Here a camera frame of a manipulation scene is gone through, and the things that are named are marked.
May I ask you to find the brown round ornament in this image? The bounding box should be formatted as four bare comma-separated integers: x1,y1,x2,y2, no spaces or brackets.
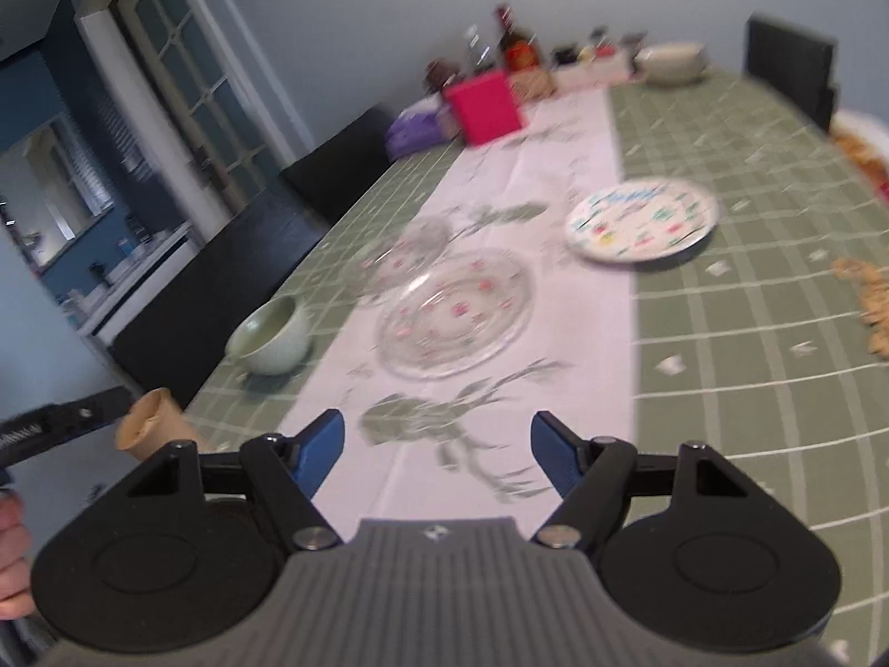
423,59,463,95

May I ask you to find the pink square box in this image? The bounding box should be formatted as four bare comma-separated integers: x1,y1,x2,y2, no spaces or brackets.
443,69,525,148

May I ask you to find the pile of melon seeds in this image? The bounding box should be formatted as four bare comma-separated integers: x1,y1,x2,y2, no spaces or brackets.
830,257,889,360

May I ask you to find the white flat box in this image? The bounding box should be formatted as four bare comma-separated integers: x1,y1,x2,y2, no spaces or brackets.
552,53,631,92

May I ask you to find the clear water bottle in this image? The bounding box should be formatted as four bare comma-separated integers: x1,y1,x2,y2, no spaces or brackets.
464,24,497,76

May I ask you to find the beige perforated tin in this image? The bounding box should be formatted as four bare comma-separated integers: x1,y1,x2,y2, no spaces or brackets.
510,68,557,104

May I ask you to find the person's left hand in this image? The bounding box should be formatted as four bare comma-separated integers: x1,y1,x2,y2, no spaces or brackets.
0,492,34,622

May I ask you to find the white deer table runner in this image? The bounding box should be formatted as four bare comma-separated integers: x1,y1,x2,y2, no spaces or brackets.
282,91,636,533

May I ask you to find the black lidded jar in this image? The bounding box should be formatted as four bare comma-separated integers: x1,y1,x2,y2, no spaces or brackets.
552,44,578,68

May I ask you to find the white fruity printed plate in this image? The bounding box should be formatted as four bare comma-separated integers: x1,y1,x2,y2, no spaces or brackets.
563,178,720,265

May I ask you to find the white glass panel door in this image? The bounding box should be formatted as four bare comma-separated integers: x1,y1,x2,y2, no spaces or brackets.
74,0,313,242

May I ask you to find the small clear glass plate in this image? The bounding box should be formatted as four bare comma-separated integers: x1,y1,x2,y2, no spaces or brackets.
343,217,452,298

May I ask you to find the small red label jar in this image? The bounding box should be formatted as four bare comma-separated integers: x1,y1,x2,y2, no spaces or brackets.
591,26,616,59

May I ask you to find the far left black chair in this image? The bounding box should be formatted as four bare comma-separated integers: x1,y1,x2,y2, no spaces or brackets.
280,106,395,226

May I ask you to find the purple tissue box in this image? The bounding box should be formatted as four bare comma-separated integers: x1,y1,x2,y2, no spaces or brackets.
386,95,461,161

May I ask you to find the right black chair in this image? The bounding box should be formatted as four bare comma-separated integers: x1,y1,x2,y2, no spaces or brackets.
745,14,840,133

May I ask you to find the white drawer cabinet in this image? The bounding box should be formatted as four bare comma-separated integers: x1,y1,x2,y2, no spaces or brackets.
76,223,201,348

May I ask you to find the near left black chair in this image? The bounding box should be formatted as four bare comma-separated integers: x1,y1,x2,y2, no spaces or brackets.
108,191,327,406

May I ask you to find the black chair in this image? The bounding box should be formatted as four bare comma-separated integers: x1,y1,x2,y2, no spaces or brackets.
108,191,327,406
280,106,395,226
745,14,840,133

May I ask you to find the green checked tablecloth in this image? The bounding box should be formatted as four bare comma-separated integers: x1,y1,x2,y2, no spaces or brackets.
188,74,887,665

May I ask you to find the white ceramic bowl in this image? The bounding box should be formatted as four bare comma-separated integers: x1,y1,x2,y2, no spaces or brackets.
635,42,708,87

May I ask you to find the beige paper cup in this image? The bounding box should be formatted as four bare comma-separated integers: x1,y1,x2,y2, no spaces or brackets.
114,387,209,461

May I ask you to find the green ceramic bowl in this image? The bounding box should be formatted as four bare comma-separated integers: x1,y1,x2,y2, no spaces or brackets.
224,295,311,376

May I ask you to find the large clear glass plate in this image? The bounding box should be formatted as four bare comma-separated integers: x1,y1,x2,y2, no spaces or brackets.
377,248,535,380

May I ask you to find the brown liquor bottle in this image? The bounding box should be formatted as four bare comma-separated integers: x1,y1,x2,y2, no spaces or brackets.
496,3,544,72

